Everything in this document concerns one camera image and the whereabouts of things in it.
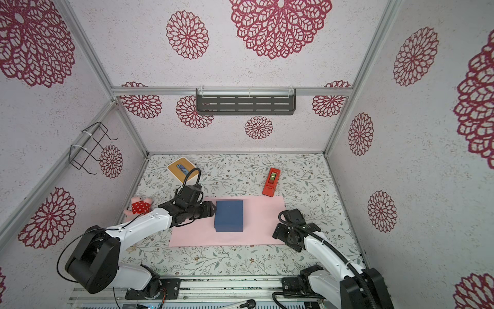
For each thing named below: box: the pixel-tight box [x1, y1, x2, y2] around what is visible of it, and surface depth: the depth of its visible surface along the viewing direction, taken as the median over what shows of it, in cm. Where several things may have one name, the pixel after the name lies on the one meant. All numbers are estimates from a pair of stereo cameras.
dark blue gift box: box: [213, 200, 244, 233], surface depth 90 cm
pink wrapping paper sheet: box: [228, 195, 286, 248], surface depth 98 cm
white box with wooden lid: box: [166, 156, 199, 184], surface depth 110 cm
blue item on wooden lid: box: [176, 163, 190, 176], surface depth 110 cm
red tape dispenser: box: [261, 167, 282, 198], surface depth 104 cm
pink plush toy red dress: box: [123, 196, 153, 216], surface depth 93 cm
